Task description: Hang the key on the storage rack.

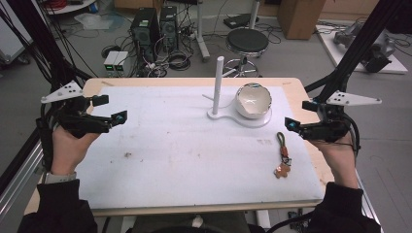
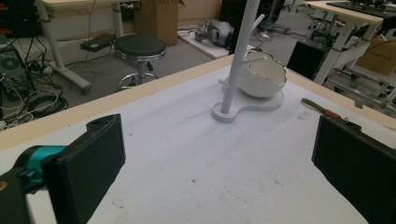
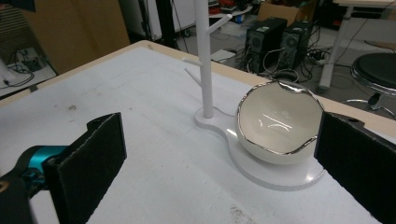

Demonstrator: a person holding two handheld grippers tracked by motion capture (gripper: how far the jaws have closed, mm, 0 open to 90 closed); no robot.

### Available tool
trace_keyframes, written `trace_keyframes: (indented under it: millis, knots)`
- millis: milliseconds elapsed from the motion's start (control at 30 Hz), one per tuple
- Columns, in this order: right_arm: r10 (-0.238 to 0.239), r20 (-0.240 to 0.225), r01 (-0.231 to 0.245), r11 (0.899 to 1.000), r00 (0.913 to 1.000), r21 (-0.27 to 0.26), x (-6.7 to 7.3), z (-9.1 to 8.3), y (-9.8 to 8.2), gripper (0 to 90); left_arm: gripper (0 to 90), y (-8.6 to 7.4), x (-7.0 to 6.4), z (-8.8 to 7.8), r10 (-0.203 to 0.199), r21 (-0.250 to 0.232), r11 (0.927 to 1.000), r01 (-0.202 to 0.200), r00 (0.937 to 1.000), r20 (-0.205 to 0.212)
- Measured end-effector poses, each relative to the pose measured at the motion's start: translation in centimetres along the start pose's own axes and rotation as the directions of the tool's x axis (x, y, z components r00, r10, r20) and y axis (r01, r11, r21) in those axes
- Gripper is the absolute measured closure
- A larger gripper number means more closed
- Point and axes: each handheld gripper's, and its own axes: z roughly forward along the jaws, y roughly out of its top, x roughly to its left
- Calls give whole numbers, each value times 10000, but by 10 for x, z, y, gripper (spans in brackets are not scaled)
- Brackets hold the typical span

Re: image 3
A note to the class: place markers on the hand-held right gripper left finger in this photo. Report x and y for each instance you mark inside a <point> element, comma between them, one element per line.
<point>90,168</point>

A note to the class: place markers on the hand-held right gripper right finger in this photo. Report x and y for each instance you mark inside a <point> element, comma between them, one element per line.
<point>358,161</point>

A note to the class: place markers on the white bowl with silver rim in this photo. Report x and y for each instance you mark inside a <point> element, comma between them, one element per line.
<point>277,124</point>

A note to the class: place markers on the white branched jewelry stand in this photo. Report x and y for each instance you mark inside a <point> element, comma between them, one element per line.
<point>205,77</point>

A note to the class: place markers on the black round stool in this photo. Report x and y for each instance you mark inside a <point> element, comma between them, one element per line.
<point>378,71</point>

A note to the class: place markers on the white desk with metal leg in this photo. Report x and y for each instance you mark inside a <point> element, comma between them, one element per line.
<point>337,46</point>

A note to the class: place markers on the black computer tower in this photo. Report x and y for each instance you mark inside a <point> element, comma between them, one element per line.
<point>294,43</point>
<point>264,43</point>

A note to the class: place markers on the wooden panel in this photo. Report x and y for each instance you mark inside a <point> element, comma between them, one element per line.
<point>77,31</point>

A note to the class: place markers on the cardboard box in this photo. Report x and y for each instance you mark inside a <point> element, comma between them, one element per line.
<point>281,11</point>

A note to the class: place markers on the white flat box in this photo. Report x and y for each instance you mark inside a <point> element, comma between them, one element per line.
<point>222,55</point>

